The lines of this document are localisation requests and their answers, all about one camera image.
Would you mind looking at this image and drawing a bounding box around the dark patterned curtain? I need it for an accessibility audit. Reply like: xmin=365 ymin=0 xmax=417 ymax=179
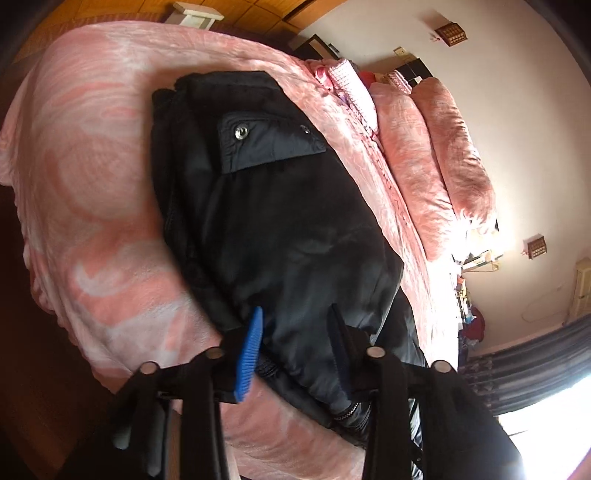
xmin=462 ymin=318 xmax=591 ymax=416

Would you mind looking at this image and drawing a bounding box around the pink knitted cloth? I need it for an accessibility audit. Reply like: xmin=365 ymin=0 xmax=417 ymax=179
xmin=315 ymin=59 xmax=376 ymax=134

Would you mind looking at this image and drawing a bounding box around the black jacket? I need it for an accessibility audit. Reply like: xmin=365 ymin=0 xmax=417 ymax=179
xmin=151 ymin=70 xmax=428 ymax=450

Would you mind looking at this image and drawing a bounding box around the wooden wardrobe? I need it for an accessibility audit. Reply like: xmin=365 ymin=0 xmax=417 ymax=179
xmin=14 ymin=0 xmax=352 ymax=65

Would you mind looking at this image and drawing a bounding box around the white stool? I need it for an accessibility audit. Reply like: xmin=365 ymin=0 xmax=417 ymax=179
xmin=172 ymin=1 xmax=225 ymax=29

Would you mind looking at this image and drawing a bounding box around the dark nightstand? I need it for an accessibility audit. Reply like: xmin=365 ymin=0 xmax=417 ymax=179
xmin=397 ymin=58 xmax=437 ymax=88

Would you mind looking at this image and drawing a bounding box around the white bedside shelf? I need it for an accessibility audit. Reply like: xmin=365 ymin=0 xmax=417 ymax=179
xmin=462 ymin=249 xmax=505 ymax=274

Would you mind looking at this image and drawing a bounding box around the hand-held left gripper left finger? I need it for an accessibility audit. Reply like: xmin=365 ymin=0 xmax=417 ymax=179
xmin=60 ymin=307 xmax=264 ymax=480

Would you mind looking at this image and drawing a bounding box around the pink leaf-pattern bed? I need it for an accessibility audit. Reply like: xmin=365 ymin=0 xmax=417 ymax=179
xmin=0 ymin=22 xmax=462 ymax=480

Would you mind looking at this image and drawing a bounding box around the folded pink quilt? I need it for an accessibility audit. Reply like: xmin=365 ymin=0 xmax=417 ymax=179
xmin=411 ymin=76 xmax=499 ymax=234

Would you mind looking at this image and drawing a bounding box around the lower pink pillow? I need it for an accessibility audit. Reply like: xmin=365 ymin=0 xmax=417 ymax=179
xmin=369 ymin=83 xmax=455 ymax=261

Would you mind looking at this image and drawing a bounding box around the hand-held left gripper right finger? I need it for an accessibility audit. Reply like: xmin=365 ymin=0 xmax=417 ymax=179
xmin=325 ymin=305 xmax=527 ymax=480

